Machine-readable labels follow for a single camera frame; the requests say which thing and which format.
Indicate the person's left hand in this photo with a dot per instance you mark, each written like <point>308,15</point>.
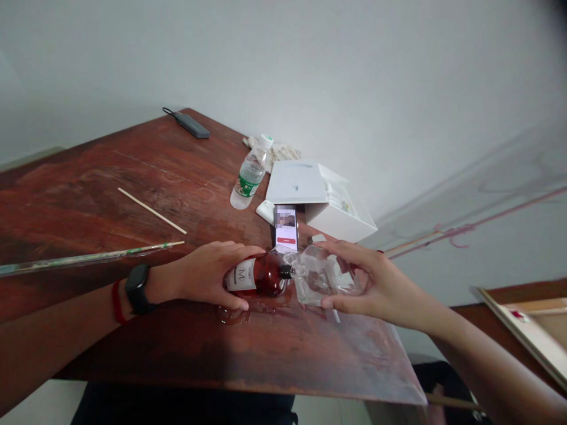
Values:
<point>201,276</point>

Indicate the person's right hand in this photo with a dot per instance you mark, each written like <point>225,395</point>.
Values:
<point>390,292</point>

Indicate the bottle of red liquid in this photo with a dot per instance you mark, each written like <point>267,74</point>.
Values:
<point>266,276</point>

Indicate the clear square glass bottle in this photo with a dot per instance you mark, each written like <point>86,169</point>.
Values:
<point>316,274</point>

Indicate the small white stick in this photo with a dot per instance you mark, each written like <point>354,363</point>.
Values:
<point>335,315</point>

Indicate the bare wooden chopstick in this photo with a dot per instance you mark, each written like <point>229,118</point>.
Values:
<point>153,210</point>

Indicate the white cardboard box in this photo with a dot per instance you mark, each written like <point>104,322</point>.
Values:
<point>341,221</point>

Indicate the small white device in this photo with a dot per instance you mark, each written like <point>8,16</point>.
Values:
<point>266,212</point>

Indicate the smartphone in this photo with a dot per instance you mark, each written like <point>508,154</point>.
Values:
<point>287,228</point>

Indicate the green label water bottle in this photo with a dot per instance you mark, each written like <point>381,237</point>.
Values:
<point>248,179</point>

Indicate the chopstick in clear wrapper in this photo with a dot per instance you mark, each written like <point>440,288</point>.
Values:
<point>88,258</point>

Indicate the white box lid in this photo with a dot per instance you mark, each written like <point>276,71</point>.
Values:
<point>296,182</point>

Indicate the white cloth gloves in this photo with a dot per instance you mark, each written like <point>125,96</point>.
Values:
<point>283,151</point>

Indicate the wooden frame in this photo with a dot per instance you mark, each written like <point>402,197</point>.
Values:
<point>527,327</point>

